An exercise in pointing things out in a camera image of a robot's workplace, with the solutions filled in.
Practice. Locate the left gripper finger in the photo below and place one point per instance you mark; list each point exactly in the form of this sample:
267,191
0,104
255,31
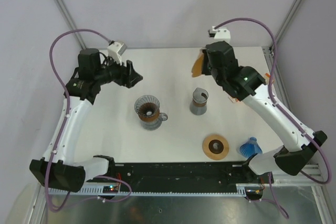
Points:
131,82
132,74

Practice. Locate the blue ribbed dripper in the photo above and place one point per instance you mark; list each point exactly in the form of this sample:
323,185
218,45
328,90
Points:
250,148

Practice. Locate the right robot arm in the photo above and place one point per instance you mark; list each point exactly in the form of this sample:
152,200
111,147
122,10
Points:
244,83

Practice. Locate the white slotted cable duct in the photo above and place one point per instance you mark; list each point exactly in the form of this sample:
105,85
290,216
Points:
207,189

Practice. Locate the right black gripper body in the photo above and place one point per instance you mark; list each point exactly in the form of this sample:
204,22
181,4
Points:
218,77

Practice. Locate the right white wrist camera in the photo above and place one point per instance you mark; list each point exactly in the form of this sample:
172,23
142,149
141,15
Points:
220,34

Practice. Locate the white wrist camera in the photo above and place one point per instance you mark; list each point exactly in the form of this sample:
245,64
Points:
115,50
220,34

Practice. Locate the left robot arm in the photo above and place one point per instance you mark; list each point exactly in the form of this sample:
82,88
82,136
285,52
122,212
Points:
57,168

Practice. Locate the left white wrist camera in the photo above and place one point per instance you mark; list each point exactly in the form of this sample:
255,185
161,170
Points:
115,50

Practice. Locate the glass server with handle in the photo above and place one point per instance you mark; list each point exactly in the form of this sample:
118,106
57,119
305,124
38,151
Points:
155,124

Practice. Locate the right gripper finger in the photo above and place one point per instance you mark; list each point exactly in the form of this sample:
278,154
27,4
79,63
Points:
209,62
204,62

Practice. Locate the brown paper coffee filter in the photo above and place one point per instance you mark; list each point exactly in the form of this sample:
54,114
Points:
198,66

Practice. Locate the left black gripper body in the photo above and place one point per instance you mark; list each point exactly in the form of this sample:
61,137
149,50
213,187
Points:
115,72

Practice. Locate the orange white filter holder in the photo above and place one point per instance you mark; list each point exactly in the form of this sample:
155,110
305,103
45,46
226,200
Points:
266,77

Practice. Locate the clear grey glass dripper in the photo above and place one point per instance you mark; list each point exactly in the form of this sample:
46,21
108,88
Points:
147,107

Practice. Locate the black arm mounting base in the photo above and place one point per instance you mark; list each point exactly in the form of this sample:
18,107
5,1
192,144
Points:
227,173

